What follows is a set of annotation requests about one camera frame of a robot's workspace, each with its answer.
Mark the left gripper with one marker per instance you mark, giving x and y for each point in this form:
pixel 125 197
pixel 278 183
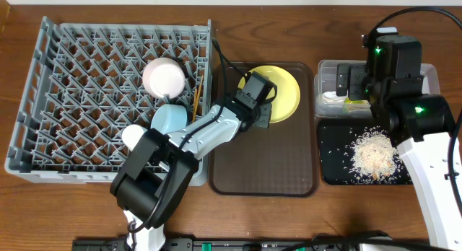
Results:
pixel 264 114

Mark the grey dish rack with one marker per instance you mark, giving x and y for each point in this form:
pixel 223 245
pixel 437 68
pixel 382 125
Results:
pixel 84 86

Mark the white bowl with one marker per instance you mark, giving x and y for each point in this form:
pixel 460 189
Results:
pixel 163 77

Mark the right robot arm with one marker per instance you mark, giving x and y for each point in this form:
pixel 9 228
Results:
pixel 421 126

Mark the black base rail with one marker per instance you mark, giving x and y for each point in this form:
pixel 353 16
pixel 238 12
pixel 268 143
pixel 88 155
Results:
pixel 184 244

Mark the black tray bin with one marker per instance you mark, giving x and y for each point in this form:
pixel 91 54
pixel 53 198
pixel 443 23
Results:
pixel 332 161

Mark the white cup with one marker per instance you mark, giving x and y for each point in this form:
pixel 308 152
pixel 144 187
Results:
pixel 131 135

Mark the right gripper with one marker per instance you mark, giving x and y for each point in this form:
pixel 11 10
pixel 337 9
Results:
pixel 355 73

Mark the clear plastic bin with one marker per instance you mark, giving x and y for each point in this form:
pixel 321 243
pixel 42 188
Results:
pixel 325 81

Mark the rice food waste pile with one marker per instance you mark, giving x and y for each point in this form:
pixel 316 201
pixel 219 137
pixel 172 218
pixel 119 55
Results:
pixel 373 157

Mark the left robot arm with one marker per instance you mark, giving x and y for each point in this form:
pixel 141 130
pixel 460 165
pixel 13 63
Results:
pixel 154 178

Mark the dark brown serving tray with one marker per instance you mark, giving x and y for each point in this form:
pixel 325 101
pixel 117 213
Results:
pixel 281 160

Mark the yellow plate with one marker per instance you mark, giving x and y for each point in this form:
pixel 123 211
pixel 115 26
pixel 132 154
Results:
pixel 286 100

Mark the light blue bowl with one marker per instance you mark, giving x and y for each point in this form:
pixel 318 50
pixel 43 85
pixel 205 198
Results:
pixel 169 118

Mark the white napkin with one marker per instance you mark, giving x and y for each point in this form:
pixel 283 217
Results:
pixel 330 97

